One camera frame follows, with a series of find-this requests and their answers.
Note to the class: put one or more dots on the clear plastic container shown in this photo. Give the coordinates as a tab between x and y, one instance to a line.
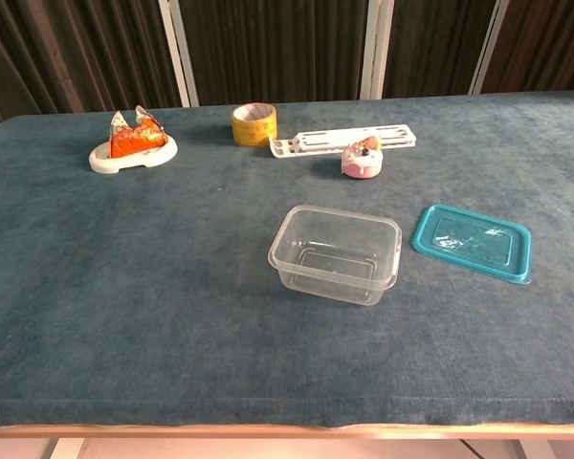
335	268

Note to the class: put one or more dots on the teal container lid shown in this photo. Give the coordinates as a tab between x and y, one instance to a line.
473	244

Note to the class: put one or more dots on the white slotted plastic rack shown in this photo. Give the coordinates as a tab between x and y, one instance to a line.
315	141

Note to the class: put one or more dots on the pink toy cake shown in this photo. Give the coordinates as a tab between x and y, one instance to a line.
361	165

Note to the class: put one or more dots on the yellow tape roll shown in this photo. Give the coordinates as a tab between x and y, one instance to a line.
256	129

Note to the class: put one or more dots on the orange snack bag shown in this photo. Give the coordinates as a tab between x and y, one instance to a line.
136	141

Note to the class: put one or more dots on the white oval dish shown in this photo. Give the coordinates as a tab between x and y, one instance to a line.
124	165

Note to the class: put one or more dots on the dark ribbed curtain panel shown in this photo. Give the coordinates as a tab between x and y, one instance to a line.
435	48
277	48
550	48
76	52

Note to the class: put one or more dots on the white partition frame post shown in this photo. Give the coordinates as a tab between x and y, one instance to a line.
488	48
377	48
179	52

